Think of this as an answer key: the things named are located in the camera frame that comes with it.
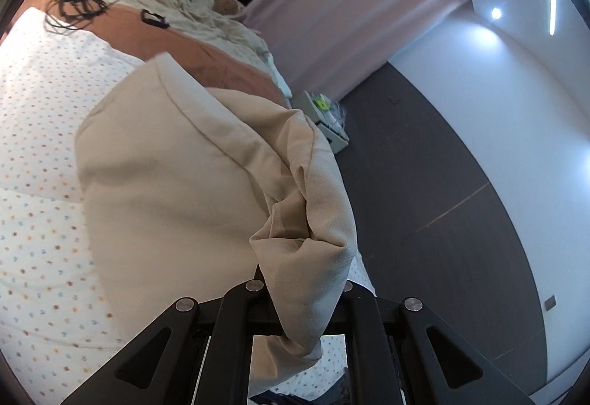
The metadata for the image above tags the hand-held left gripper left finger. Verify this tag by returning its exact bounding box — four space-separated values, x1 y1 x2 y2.
60 264 282 405

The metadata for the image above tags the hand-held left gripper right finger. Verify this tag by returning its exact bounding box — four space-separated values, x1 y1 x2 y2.
323 280 535 405

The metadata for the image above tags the beige jacket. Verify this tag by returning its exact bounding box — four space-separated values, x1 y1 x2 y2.
74 52 376 399

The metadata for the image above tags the white nightstand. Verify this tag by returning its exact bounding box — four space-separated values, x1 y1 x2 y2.
291 91 350 153

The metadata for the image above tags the white folded cloth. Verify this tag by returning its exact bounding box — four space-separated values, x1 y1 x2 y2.
267 55 293 98

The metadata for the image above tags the orange-brown blanket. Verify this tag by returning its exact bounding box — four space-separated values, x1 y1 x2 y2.
28 0 293 111

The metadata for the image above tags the white dotted bedsheet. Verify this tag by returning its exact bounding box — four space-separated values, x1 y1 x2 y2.
0 6 379 405

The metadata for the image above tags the beige blanket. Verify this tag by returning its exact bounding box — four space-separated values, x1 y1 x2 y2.
51 0 277 65

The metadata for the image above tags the pink curtain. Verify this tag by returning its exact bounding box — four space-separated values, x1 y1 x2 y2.
244 0 468 102

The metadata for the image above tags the black clip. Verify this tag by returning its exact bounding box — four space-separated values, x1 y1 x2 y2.
140 9 169 30

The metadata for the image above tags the brown teddy bear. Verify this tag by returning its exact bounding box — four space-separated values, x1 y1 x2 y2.
213 0 245 16

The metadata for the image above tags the black cable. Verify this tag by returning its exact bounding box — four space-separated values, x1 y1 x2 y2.
45 0 121 36

